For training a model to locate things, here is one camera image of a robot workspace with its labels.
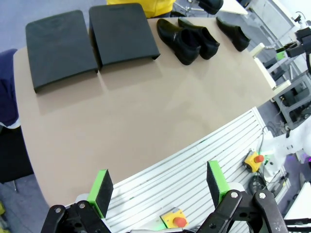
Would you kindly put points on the black leather shoe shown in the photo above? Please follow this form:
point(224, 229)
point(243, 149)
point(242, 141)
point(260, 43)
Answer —
point(179, 43)
point(211, 6)
point(234, 34)
point(207, 41)

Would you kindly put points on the white side table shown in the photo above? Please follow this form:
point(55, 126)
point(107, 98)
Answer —
point(234, 6)

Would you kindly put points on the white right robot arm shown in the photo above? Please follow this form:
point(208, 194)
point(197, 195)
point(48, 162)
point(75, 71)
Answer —
point(291, 140)

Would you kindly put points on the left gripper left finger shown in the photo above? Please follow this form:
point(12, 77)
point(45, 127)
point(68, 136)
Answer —
point(97, 194)

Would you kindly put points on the black shoe stand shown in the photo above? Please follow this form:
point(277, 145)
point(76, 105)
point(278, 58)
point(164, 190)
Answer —
point(60, 48)
point(121, 34)

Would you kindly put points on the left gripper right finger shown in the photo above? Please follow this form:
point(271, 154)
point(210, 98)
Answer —
point(218, 184)

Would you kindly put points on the grey metal cart frame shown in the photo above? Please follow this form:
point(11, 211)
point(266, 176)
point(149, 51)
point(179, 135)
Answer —
point(298, 83)

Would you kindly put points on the person in yellow hoodie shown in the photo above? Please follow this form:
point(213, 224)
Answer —
point(155, 8)

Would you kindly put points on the yellow-green crumpled object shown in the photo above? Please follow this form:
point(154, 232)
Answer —
point(1, 208)

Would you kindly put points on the yellow emergency stop button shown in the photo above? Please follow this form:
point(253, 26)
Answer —
point(173, 218)
point(251, 162)

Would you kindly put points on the cream white desk frame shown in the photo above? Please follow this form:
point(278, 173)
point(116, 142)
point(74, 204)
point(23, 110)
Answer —
point(264, 72)

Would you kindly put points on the black seat base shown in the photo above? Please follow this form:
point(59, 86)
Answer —
point(12, 155)

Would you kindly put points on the purple cloth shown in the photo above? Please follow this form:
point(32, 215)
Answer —
point(8, 92)

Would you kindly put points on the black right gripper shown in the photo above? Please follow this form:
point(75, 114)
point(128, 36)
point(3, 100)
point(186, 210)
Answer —
point(296, 50)

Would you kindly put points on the black metal bars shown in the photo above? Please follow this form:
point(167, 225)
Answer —
point(298, 221)

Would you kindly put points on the white flat panel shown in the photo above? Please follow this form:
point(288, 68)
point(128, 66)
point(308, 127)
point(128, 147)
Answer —
point(301, 201)

